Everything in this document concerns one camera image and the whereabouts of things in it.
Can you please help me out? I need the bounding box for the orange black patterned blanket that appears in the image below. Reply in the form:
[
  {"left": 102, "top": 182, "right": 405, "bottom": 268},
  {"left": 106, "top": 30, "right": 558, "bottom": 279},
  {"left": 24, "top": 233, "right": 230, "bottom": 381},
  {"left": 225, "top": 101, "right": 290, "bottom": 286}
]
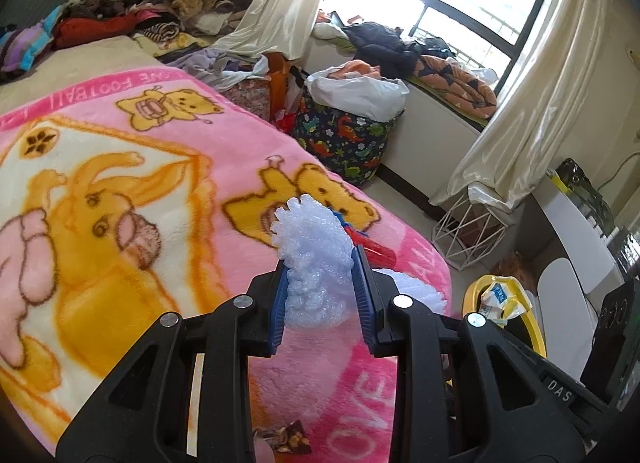
[{"left": 413, "top": 54, "right": 497, "bottom": 120}]

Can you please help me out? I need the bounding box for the cream curtain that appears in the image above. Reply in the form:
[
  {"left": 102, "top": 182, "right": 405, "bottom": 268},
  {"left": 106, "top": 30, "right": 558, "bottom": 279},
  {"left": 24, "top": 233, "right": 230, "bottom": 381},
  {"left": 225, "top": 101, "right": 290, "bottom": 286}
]
[
  {"left": 215, "top": 0, "right": 322, "bottom": 60},
  {"left": 431, "top": 0, "right": 613, "bottom": 210}
]

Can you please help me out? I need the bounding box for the yellow rimmed black trash bin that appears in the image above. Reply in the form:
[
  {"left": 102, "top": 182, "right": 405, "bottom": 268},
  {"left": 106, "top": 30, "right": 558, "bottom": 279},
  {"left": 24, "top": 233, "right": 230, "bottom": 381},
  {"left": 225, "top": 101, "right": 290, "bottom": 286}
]
[{"left": 461, "top": 275, "right": 547, "bottom": 358}]

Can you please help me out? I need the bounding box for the white desk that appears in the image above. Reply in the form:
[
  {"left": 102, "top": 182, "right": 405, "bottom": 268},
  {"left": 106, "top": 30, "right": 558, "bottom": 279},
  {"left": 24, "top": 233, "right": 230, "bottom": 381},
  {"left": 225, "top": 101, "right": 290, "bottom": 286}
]
[{"left": 533, "top": 177, "right": 625, "bottom": 311}]

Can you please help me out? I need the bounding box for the pink bear fleece blanket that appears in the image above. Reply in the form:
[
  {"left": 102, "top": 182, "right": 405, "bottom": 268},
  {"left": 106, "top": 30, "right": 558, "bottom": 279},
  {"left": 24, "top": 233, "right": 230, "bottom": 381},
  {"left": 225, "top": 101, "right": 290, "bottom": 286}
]
[{"left": 1, "top": 67, "right": 451, "bottom": 450}]

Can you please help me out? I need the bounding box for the red round snack pack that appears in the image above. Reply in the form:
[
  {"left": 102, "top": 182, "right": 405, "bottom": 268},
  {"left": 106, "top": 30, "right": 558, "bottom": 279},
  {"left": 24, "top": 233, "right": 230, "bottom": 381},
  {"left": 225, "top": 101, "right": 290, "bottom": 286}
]
[{"left": 344, "top": 224, "right": 396, "bottom": 269}]

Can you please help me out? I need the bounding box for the white plastic bag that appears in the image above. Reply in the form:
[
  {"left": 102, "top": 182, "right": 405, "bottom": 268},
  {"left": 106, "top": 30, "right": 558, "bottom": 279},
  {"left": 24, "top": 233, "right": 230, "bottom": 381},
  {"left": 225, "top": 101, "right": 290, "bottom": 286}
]
[{"left": 305, "top": 66, "right": 409, "bottom": 123}]

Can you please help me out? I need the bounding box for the white wire stool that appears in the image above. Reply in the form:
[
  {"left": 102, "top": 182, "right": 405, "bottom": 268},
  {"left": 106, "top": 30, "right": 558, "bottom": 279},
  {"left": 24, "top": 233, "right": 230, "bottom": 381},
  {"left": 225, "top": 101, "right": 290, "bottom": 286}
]
[{"left": 432, "top": 182, "right": 514, "bottom": 271}]

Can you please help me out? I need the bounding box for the left cream curtain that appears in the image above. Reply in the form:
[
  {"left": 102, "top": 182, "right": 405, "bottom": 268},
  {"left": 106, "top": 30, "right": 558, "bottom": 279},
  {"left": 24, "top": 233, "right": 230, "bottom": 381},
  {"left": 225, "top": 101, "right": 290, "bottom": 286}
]
[{"left": 215, "top": 0, "right": 322, "bottom": 60}]

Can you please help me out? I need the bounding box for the dark jacket on sill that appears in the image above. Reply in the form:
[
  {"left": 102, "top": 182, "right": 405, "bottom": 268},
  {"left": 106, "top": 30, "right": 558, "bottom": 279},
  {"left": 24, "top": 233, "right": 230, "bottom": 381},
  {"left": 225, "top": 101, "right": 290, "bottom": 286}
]
[{"left": 343, "top": 22, "right": 423, "bottom": 79}]

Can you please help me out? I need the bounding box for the white chair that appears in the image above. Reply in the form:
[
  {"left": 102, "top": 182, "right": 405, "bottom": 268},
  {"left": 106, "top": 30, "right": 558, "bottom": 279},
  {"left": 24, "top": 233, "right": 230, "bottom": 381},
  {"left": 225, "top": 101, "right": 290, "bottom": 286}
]
[{"left": 537, "top": 257, "right": 597, "bottom": 381}]

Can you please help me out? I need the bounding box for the pile of clothes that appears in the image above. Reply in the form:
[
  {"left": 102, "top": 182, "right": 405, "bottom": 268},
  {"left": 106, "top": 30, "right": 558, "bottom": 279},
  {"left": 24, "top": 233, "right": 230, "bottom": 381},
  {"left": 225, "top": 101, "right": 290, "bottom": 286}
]
[{"left": 1, "top": 0, "right": 253, "bottom": 84}]

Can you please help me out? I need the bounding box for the white yellow snack bag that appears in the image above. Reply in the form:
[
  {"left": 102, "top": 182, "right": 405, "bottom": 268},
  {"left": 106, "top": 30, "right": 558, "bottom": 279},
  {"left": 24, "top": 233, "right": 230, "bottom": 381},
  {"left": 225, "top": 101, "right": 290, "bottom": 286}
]
[{"left": 478, "top": 275, "right": 533, "bottom": 327}]

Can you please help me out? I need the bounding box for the dinosaur print laundry basket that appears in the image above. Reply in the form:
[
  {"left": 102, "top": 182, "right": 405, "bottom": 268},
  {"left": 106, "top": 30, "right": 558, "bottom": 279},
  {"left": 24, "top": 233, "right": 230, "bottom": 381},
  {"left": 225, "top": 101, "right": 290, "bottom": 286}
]
[{"left": 291, "top": 88, "right": 404, "bottom": 186}]

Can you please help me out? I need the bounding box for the orange paper bag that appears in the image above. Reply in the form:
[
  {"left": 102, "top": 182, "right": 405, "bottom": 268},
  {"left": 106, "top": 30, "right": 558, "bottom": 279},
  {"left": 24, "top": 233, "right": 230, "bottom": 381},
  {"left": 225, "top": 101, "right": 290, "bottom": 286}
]
[{"left": 266, "top": 52, "right": 291, "bottom": 123}]

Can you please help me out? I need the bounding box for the right cream curtain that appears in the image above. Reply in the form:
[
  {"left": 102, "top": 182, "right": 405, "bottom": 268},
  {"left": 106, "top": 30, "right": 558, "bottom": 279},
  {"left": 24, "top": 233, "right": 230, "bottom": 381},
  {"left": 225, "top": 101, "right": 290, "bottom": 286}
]
[{"left": 431, "top": 0, "right": 613, "bottom": 210}]

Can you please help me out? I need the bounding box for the brown candy wrapper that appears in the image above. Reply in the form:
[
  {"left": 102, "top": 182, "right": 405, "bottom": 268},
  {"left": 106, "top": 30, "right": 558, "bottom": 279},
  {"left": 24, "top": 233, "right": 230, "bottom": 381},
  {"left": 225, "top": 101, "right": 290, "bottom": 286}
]
[{"left": 253, "top": 420, "right": 312, "bottom": 455}]

